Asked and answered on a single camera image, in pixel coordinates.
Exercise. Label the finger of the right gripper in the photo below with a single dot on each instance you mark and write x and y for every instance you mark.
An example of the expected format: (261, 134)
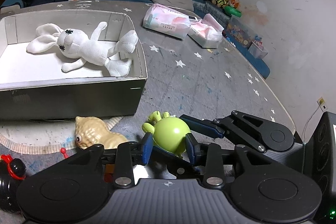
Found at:
(205, 127)

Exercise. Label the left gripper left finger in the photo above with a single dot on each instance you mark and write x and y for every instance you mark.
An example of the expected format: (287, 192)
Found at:
(119, 162)

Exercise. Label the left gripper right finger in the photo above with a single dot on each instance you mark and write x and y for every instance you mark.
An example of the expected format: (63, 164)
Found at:
(212, 158)

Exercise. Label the green frog toy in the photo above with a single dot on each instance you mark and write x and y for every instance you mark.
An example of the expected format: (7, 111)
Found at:
(168, 132)

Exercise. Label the beige peanut toy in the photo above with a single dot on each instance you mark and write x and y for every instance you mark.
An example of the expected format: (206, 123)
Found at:
(93, 130)

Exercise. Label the small red alien toy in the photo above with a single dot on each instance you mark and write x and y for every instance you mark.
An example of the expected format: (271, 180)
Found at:
(63, 151)

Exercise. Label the small tissue pack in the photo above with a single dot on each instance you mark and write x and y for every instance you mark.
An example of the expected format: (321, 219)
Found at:
(207, 32)

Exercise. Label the clear toy storage box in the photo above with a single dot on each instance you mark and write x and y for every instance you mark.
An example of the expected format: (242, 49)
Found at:
(247, 37)

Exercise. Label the white cardboard box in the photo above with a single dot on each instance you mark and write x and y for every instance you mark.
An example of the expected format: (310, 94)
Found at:
(59, 64)

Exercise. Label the black haired red doll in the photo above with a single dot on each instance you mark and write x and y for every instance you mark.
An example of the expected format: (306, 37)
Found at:
(13, 172)

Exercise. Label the green toy bottle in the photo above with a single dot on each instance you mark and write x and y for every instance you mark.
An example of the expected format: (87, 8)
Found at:
(232, 11)

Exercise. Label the white plush rabbit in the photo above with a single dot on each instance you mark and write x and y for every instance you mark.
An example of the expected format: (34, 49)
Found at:
(76, 44)

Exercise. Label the large tissue pack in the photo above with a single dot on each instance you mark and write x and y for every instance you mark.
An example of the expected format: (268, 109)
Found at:
(166, 20)

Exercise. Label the yellow bear plush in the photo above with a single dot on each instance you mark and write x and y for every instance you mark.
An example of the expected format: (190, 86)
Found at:
(223, 3)

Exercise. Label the wall power socket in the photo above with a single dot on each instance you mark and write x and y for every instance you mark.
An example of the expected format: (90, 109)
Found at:
(322, 104)

